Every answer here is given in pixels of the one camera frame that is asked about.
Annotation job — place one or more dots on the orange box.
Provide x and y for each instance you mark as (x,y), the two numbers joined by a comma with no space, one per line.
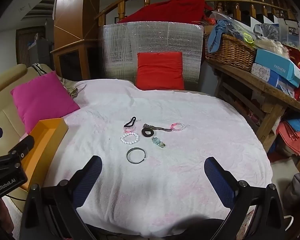
(46,142)

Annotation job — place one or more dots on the white textured blanket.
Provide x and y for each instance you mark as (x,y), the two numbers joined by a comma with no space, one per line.
(165,105)

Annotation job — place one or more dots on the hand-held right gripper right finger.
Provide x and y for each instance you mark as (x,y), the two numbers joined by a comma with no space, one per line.
(217,177)

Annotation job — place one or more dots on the clear plastic bag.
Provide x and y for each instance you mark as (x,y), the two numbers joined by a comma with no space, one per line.
(267,31)

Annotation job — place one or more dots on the grey metal bangle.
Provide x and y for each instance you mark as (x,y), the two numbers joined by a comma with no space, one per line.
(128,157)

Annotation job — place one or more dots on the small red cushion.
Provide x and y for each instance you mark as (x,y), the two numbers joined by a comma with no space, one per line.
(160,71)

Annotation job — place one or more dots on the beige sofa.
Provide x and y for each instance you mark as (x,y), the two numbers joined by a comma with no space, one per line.
(2,112)

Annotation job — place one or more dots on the pink cushion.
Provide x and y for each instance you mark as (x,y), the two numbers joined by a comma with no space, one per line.
(42,100)

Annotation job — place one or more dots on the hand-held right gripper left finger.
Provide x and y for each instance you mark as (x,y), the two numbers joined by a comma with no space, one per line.
(88,177)

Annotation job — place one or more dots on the blue cardboard box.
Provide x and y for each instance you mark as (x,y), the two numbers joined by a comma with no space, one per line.
(275,65)

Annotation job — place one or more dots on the wicker basket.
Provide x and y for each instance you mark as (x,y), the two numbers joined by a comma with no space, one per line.
(230,53)

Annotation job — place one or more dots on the blue cloth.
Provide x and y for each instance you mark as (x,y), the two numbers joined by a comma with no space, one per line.
(215,36)

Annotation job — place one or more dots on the wooden cabinet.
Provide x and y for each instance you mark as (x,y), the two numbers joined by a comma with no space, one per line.
(70,17)

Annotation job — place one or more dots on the silver foil mat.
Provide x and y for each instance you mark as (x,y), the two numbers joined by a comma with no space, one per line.
(120,45)

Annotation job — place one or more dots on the beige patterned cloth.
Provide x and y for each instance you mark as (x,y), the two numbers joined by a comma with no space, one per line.
(71,88)

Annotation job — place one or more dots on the grey padded garment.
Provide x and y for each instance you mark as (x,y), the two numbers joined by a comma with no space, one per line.
(298,190)

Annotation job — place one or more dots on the white patterned box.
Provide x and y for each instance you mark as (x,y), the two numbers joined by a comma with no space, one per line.
(262,72)

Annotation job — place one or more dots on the stack of folded cloths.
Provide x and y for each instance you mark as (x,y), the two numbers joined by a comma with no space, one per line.
(292,135)

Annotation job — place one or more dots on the wooden shelf unit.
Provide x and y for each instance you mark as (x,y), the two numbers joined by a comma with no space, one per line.
(272,92)

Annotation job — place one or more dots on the large red cushion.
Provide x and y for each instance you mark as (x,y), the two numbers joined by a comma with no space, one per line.
(170,11)

